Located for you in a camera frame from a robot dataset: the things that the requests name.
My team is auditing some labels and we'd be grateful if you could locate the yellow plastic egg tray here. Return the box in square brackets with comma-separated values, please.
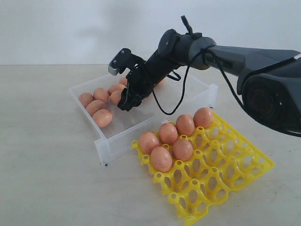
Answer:
[131, 114, 274, 226]

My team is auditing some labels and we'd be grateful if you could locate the brown egg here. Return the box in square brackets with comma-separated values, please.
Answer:
[92, 109, 113, 128]
[93, 87, 110, 102]
[172, 139, 193, 161]
[150, 146, 173, 172]
[86, 100, 107, 116]
[158, 123, 178, 145]
[176, 114, 195, 136]
[108, 83, 125, 95]
[110, 90, 122, 105]
[119, 77, 127, 86]
[78, 92, 94, 108]
[139, 132, 160, 154]
[193, 107, 214, 129]

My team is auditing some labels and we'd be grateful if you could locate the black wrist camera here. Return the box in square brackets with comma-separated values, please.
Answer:
[108, 48, 145, 76]

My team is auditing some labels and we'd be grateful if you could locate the clear plastic bin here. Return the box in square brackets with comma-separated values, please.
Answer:
[69, 73, 218, 167]

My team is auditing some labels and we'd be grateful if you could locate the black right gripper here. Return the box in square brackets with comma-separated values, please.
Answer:
[117, 50, 179, 111]

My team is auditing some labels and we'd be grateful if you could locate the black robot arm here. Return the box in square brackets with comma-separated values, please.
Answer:
[108, 29, 301, 137]

